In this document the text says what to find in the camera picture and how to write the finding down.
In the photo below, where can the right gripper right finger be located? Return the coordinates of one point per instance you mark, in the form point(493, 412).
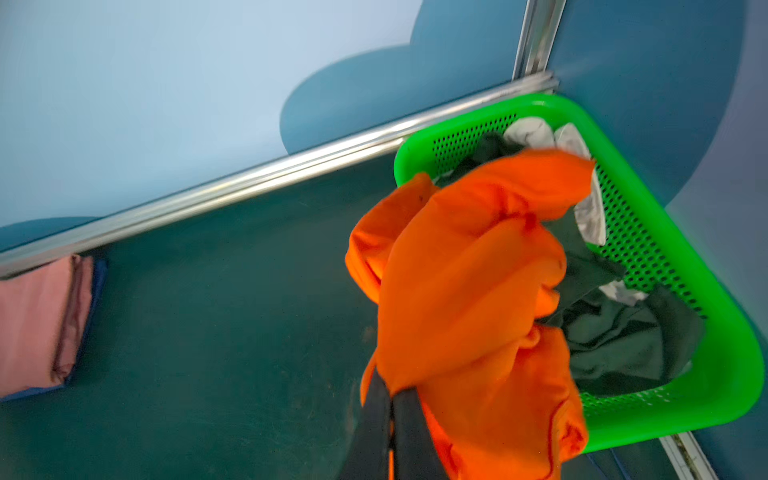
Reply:
point(415, 455)

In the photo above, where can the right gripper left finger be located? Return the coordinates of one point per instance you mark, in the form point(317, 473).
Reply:
point(368, 457)

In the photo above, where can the orange t-shirt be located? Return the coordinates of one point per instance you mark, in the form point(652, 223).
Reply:
point(495, 408)

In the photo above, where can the dark green t-shirt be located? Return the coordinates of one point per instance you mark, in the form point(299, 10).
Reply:
point(618, 336)

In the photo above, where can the green plastic basket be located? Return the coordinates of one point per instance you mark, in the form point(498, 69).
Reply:
point(727, 374)

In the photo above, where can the folded blue t-shirt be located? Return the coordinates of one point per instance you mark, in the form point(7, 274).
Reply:
point(90, 312)

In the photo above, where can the white t-shirt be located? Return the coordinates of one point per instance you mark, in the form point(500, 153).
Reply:
point(568, 148)

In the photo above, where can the folded pink t-shirt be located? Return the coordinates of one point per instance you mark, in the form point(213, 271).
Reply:
point(36, 324)

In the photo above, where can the back aluminium frame rail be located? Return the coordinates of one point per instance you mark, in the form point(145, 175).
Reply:
point(259, 180)

